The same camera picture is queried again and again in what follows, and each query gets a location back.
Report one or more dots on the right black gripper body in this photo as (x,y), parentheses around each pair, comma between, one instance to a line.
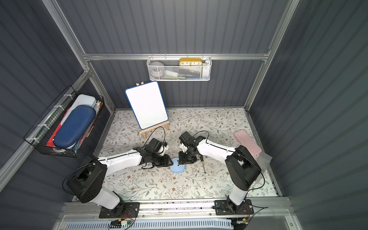
(187,158)

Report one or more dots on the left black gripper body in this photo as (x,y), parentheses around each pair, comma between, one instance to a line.
(164,160)

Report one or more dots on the black yellow screwdriver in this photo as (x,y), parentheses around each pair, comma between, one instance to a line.
(202,162)

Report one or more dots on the light blue alarm clock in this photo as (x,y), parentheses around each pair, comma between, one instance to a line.
(176,167)

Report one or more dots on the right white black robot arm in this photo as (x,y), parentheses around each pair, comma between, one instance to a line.
(241,165)

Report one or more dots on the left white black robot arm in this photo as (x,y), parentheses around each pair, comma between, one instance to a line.
(86,182)

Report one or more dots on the wooden easel stand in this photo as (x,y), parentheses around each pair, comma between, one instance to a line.
(153,128)

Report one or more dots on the pink pencil case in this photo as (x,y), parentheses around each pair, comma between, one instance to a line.
(245,140)

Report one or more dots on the dark blue oval case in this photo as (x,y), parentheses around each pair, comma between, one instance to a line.
(74,127)

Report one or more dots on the white tape roll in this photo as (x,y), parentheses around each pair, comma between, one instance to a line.
(156,69)

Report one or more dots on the white plastic container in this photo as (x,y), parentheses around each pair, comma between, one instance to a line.
(82,99)

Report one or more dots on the yellow clock in basket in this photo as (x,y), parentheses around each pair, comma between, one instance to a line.
(188,61)

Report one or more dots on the red folder in basket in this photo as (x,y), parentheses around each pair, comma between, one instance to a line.
(50,142)

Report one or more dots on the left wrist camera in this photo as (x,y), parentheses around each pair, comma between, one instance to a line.
(163,148)

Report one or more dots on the white board blue frame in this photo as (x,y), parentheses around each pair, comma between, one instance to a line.
(146,105)

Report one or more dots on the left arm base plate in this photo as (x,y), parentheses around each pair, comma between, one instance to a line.
(122,210)

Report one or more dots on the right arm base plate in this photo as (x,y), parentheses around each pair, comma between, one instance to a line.
(226,207)

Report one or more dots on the white wire mesh basket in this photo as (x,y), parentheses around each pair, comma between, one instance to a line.
(174,72)

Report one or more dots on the black wire wall basket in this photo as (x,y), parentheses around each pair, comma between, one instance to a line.
(43,130)

